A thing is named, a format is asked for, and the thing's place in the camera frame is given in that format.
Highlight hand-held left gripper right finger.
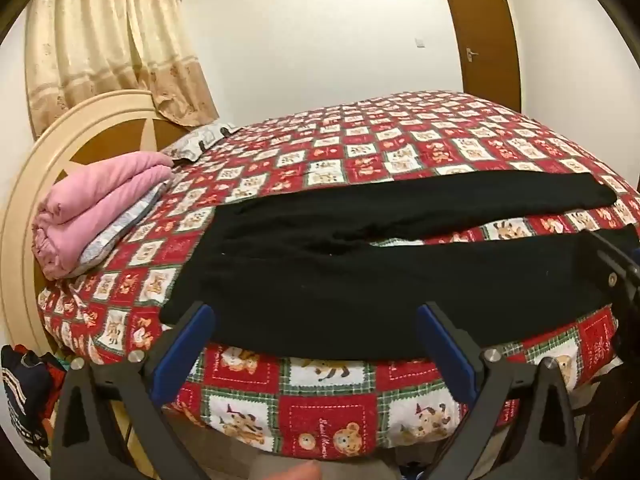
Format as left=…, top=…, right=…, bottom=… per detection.
left=417, top=301, right=587, bottom=480

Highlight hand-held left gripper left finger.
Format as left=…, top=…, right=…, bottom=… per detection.
left=50, top=301, right=217, bottom=480

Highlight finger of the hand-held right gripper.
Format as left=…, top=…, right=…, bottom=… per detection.
left=591, top=230, right=640, bottom=311

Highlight black pants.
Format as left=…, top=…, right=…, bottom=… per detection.
left=160, top=170, right=640, bottom=361

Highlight person's left hand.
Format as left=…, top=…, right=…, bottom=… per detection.
left=272, top=461, right=322, bottom=480

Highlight light blue patterned pillow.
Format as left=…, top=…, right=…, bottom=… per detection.
left=79, top=177, right=174, bottom=267

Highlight red checked printed bed sheet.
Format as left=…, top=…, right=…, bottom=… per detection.
left=37, top=90, right=640, bottom=461

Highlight pile of colourful clothes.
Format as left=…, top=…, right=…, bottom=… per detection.
left=0, top=344, right=69, bottom=455

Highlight folded pink blanket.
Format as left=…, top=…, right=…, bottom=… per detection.
left=32, top=152, right=177, bottom=281

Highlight grey patterned pillow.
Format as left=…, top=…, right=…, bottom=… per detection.
left=160, top=120, right=242, bottom=167

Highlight cream wooden headboard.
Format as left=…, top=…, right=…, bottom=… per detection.
left=0, top=90, right=201, bottom=361

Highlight brown wooden door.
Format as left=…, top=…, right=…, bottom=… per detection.
left=434, top=0, right=524, bottom=111

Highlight beige curtain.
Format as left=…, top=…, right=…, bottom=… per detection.
left=25, top=0, right=219, bottom=141

